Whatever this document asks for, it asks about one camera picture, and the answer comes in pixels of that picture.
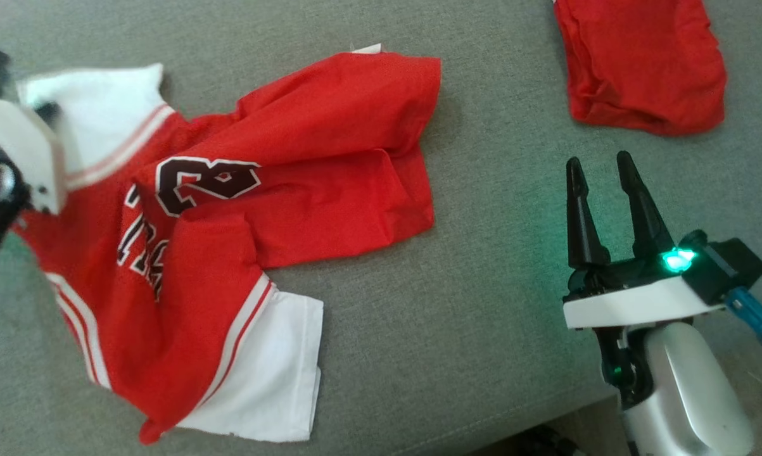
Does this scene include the red white basketball shorts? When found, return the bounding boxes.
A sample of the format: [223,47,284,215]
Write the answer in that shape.
[553,0,728,137]

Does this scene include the right cable blue connector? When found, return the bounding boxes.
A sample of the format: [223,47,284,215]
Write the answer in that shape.
[726,286,762,368]

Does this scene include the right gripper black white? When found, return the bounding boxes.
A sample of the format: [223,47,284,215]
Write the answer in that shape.
[562,151,727,330]

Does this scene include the red white basketball jersey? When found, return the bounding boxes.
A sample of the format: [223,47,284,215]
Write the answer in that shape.
[10,43,443,445]

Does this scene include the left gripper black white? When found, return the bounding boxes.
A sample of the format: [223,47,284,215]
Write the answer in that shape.
[0,95,68,255]

